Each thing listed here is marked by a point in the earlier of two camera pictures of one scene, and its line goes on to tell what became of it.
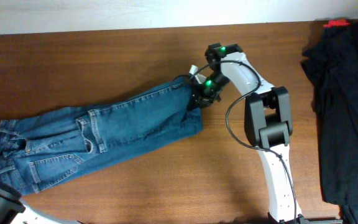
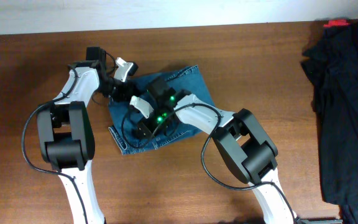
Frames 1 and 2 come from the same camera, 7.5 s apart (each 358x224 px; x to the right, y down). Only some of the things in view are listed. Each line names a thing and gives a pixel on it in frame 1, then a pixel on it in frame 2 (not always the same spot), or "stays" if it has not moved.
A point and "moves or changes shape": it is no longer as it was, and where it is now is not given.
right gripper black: x=201 y=93 to x=150 y=129
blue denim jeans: x=36 y=152 moves or changes shape
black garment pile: x=342 y=60 stays
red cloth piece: x=336 y=22 stays
